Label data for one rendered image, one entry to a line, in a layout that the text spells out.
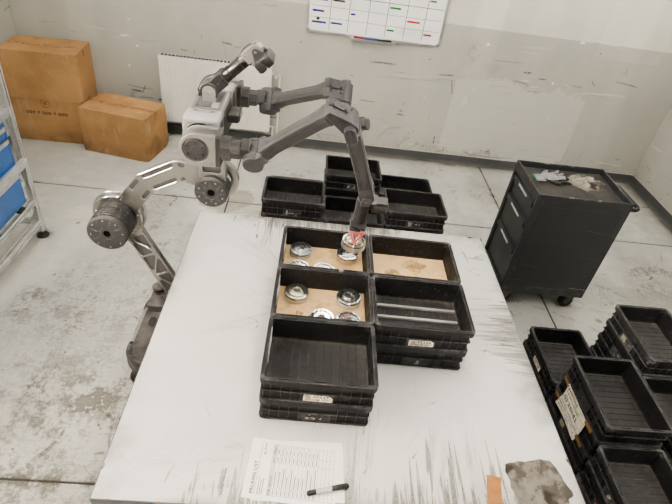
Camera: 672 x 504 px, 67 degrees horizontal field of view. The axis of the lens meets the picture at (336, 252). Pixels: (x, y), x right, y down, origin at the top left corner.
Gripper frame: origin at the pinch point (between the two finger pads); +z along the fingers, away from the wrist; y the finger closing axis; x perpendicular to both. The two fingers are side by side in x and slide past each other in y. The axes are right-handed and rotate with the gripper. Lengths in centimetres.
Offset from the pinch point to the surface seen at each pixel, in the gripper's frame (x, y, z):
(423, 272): -36.8, 12.2, 19.8
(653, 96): -273, 321, -9
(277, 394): 19, -68, 23
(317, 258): 13.5, 10.9, 22.7
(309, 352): 10, -46, 24
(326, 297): 6.7, -14.9, 22.8
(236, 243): 56, 30, 38
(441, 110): -79, 305, 41
